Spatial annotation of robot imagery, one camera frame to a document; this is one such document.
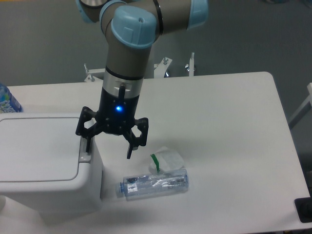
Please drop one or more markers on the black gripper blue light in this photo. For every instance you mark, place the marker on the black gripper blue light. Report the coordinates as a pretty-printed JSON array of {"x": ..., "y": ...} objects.
[{"x": 118, "y": 114}]

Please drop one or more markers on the white push-lid trash can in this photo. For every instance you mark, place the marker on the white push-lid trash can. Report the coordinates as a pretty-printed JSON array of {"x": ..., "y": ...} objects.
[{"x": 45, "y": 166}]

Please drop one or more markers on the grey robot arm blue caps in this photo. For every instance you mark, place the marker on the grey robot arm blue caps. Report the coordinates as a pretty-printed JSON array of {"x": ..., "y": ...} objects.
[{"x": 130, "y": 27}]

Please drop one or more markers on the crumpled white wrapper green stripe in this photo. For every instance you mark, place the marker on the crumpled white wrapper green stripe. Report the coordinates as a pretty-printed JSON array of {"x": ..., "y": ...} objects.
[{"x": 164, "y": 160}]

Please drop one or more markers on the clear plastic bottle blue cap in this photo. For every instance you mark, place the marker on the clear plastic bottle blue cap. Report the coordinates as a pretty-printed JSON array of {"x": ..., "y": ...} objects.
[{"x": 150, "y": 185}]

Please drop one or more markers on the blue labelled bottle at edge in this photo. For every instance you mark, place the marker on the blue labelled bottle at edge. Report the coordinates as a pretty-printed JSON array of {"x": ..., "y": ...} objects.
[{"x": 8, "y": 103}]

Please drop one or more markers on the black clamp at table edge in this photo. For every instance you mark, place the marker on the black clamp at table edge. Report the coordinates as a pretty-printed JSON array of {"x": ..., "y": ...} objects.
[{"x": 304, "y": 209}]

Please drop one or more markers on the white metal base frame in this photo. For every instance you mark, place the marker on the white metal base frame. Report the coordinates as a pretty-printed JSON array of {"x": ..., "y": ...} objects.
[{"x": 160, "y": 70}]

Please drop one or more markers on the white frame at right edge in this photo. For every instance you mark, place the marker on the white frame at right edge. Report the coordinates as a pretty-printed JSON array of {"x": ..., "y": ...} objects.
[{"x": 302, "y": 110}]

